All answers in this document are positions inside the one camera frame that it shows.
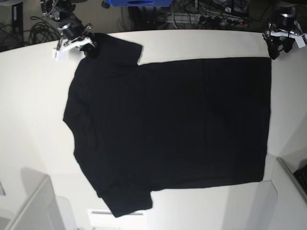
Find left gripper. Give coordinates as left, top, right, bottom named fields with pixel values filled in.
left=262, top=13, right=307, bottom=60

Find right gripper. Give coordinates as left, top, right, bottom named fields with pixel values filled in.
left=57, top=19, right=100, bottom=58

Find black T-shirt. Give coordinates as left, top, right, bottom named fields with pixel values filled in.
left=63, top=33, right=272, bottom=218

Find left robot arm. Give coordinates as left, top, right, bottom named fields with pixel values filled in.
left=262, top=0, right=307, bottom=60

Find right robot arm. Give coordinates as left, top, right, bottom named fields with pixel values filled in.
left=40, top=0, right=99, bottom=59

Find blue box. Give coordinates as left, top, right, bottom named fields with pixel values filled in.
left=106, top=0, right=172, bottom=7

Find white power strip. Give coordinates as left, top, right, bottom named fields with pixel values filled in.
left=162, top=13, right=244, bottom=26

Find black keyboard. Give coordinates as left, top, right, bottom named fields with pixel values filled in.
left=294, top=165, right=307, bottom=192

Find white cabinet left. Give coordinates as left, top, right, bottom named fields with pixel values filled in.
left=0, top=168, right=78, bottom=230

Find white slotted panel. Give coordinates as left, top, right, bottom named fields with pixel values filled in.
left=86, top=208, right=147, bottom=227

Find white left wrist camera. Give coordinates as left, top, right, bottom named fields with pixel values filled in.
left=295, top=34, right=307, bottom=48

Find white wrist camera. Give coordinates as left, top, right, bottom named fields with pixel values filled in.
left=52, top=48, right=68, bottom=61
left=295, top=34, right=307, bottom=48

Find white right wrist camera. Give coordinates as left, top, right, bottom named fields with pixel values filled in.
left=52, top=48, right=68, bottom=61

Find coiled black cables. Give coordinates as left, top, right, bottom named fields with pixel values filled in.
left=24, top=20, right=60, bottom=45

